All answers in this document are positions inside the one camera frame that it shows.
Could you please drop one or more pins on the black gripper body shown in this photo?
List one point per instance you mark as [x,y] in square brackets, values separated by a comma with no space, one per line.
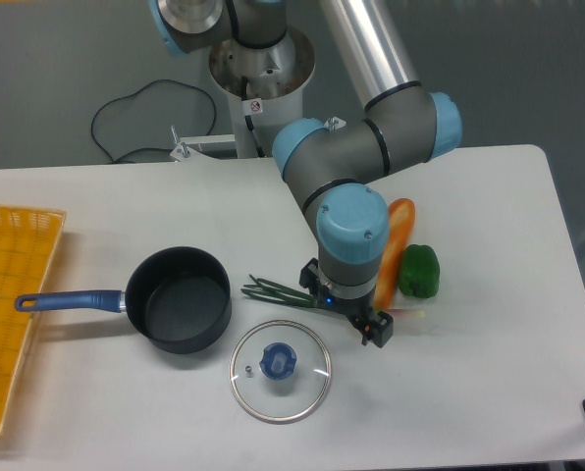
[354,302]

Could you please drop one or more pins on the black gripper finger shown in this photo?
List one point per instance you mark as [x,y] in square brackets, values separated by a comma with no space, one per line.
[383,328]
[363,325]

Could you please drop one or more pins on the green onion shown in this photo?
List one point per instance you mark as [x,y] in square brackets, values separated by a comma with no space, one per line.
[269,291]

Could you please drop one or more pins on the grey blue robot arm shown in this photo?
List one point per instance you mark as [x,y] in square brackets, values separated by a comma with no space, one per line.
[330,172]

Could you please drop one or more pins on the green bell pepper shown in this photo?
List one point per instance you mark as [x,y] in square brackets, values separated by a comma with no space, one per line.
[419,272]

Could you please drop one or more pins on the glass lid blue knob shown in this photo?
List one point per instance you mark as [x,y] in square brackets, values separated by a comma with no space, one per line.
[280,372]

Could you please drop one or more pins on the orange carrot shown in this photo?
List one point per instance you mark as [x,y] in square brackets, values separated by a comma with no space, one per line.
[401,222]

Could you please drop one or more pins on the yellow plastic basket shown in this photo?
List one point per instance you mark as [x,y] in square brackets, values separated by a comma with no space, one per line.
[28,241]

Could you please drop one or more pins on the black saucepan blue handle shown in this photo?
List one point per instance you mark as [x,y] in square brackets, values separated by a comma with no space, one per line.
[179,298]

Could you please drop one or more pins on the white metal mounting bracket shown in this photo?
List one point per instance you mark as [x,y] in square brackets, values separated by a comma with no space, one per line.
[225,146]

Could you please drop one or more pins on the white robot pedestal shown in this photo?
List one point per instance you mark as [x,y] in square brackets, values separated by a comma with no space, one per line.
[264,88]

